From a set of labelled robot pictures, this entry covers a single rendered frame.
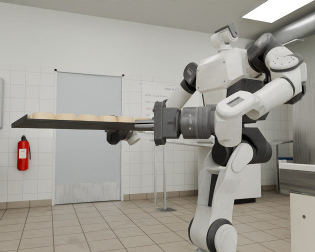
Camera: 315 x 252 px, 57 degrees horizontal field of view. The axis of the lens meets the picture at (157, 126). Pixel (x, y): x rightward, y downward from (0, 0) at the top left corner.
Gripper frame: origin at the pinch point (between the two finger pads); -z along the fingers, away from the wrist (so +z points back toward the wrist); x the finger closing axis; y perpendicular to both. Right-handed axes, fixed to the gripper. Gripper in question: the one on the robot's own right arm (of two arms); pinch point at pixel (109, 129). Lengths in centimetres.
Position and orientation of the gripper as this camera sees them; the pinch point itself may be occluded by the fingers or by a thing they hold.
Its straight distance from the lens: 122.4
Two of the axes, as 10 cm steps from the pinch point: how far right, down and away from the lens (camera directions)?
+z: 2.4, 0.5, 9.7
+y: 9.7, -0.1, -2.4
